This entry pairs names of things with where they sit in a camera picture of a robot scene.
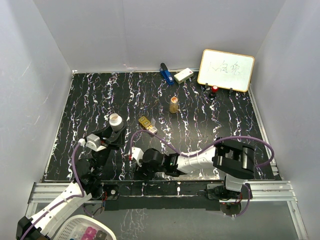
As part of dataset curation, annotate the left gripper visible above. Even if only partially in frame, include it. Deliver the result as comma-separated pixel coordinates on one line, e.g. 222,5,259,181
92,121,126,174

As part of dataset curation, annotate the white cap pill bottle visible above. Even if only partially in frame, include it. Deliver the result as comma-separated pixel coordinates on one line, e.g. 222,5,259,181
109,113,124,132

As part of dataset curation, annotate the yellow clear weekly pill organizer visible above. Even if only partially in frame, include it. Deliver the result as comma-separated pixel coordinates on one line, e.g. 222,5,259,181
138,116,158,134

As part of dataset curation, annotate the clear jar of yellow capsules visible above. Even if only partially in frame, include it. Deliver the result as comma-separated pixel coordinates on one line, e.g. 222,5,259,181
169,96,179,114

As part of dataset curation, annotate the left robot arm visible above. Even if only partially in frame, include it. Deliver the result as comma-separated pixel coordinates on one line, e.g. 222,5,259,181
16,125,126,240

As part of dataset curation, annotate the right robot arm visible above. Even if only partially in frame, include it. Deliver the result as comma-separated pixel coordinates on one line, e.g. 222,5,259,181
130,139,255,200

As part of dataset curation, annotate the blue black stapler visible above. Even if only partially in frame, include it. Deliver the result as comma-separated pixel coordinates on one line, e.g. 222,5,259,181
159,62,174,85

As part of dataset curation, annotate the white green small box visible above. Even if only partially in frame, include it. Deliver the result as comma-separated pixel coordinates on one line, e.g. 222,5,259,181
174,68,194,84

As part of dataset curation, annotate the white plastic basket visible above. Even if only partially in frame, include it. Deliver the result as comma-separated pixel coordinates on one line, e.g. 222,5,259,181
53,214,117,240

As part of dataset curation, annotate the red emergency stop button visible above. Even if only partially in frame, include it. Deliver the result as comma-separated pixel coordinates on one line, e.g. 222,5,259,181
209,85,219,98

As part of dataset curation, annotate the small whiteboard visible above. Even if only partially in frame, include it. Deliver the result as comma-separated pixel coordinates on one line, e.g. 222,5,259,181
197,49,255,92

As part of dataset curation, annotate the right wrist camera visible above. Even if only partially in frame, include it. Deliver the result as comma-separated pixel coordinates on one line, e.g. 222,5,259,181
129,147,144,167

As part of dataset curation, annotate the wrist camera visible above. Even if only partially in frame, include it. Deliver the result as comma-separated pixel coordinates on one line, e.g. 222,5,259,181
78,133,106,152
129,147,144,167

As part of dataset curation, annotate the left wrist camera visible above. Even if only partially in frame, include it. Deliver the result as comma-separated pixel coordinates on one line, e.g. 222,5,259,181
78,133,106,152

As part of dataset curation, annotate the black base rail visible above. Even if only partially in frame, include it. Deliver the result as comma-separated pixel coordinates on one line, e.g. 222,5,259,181
102,180,253,216

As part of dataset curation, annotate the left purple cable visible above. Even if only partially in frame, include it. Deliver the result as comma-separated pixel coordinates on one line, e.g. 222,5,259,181
19,141,87,240

